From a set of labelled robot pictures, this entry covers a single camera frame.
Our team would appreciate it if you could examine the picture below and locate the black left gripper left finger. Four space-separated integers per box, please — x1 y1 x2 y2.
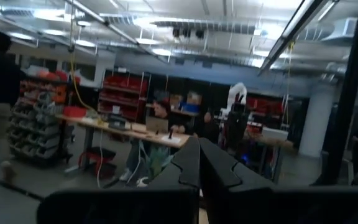
147 136 201 188

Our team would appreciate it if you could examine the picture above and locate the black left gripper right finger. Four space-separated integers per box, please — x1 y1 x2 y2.
198 138 278 188

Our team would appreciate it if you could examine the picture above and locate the person's white shoe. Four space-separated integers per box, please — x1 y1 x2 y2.
135 176 150 188
119 167 133 182

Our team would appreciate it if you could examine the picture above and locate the tan box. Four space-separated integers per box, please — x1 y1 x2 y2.
145 116 170 134

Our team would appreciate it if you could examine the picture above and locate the white box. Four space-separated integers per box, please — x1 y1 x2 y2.
261 127 289 141

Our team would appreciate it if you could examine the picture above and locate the red bin shelving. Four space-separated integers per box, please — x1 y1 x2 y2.
98 73 149 123

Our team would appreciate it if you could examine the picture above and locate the red plastic bin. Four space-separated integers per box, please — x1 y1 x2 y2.
63 105 88 118

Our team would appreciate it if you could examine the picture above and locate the grey storage bin rack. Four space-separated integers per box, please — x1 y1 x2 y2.
7 67 75 165

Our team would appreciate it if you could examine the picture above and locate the yellow hanging cable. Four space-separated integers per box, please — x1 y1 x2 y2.
69 46 99 123

